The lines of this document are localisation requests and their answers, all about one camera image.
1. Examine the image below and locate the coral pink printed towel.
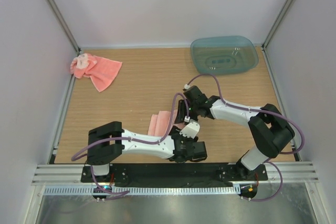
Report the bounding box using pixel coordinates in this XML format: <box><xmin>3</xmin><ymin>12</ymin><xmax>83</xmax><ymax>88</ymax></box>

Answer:
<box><xmin>70</xmin><ymin>53</ymin><xmax>122</xmax><ymax>92</ymax></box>

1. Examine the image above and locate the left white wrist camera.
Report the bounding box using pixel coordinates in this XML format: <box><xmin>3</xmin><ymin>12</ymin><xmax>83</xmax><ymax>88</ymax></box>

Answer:
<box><xmin>180</xmin><ymin>119</ymin><xmax>200</xmax><ymax>139</ymax></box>

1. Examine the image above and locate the right aluminium frame post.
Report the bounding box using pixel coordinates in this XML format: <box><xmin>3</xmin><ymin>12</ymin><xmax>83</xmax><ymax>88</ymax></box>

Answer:
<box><xmin>261</xmin><ymin>0</ymin><xmax>295</xmax><ymax>51</ymax></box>

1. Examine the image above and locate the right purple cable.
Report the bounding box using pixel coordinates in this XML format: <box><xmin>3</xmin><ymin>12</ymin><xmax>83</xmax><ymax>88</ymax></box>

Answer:
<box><xmin>183</xmin><ymin>73</ymin><xmax>306</xmax><ymax>203</ymax></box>

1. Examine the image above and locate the aluminium front rail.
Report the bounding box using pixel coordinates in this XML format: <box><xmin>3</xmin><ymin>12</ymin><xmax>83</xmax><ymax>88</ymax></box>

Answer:
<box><xmin>31</xmin><ymin>162</ymin><xmax>319</xmax><ymax>186</ymax></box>

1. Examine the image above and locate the left aluminium frame post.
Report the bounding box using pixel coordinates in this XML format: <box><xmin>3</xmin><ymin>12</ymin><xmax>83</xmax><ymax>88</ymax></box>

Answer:
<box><xmin>46</xmin><ymin>0</ymin><xmax>81</xmax><ymax>54</ymax></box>

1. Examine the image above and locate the aluminium frame post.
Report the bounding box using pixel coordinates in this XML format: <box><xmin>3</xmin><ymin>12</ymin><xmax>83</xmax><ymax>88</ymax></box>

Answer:
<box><xmin>261</xmin><ymin>0</ymin><xmax>295</xmax><ymax>51</ymax></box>
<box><xmin>46</xmin><ymin>0</ymin><xmax>81</xmax><ymax>54</ymax></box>

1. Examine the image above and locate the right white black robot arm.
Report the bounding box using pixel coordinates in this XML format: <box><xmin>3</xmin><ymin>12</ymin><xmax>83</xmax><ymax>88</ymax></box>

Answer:
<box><xmin>175</xmin><ymin>84</ymin><xmax>295</xmax><ymax>180</ymax></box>

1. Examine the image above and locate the light pink towel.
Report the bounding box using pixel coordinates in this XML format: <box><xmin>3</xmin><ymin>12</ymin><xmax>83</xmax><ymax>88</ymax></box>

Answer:
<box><xmin>148</xmin><ymin>111</ymin><xmax>171</xmax><ymax>136</ymax></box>

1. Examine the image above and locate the white slotted cable duct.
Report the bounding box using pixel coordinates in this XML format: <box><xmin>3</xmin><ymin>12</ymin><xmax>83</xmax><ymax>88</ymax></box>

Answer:
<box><xmin>44</xmin><ymin>185</ymin><xmax>240</xmax><ymax>196</ymax></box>

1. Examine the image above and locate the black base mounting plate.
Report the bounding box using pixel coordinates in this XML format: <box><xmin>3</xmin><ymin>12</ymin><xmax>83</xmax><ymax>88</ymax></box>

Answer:
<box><xmin>96</xmin><ymin>163</ymin><xmax>268</xmax><ymax>188</ymax></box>

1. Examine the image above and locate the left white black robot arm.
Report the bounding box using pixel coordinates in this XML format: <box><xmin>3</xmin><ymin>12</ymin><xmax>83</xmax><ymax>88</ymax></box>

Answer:
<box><xmin>87</xmin><ymin>120</ymin><xmax>207</xmax><ymax>182</ymax></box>

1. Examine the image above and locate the blue translucent plastic tub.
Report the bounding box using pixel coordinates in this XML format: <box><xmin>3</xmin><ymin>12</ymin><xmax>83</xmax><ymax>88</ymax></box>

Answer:
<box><xmin>190</xmin><ymin>36</ymin><xmax>259</xmax><ymax>76</ymax></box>

